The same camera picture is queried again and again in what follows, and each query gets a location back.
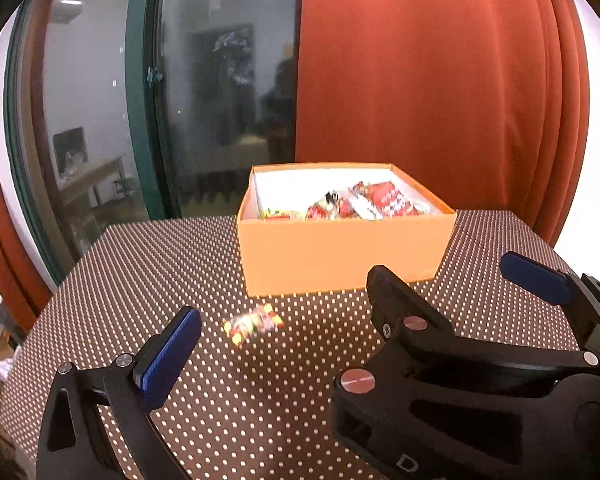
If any red spicy strips clear packet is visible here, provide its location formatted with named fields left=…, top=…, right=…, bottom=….
left=351, top=181, right=439, bottom=219

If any small red yellow candy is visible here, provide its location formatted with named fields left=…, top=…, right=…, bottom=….
left=222, top=304, right=284, bottom=347

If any yellow cartoon noodle snack packet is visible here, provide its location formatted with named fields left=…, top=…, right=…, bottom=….
left=260, top=209, right=306, bottom=221

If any red cartoon face snack bag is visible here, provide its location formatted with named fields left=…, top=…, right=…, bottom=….
left=304, top=191, right=382, bottom=220

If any orange cardboard box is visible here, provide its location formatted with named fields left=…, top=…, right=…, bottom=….
left=236, top=162, right=456, bottom=297

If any brown polka dot tablecloth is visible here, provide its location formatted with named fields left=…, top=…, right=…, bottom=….
left=0, top=211, right=578, bottom=479

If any orange curtain right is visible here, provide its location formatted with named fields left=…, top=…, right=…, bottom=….
left=296, top=0, right=590, bottom=244

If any green framed glass door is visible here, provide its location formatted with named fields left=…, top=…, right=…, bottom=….
left=2, top=0, right=301, bottom=287

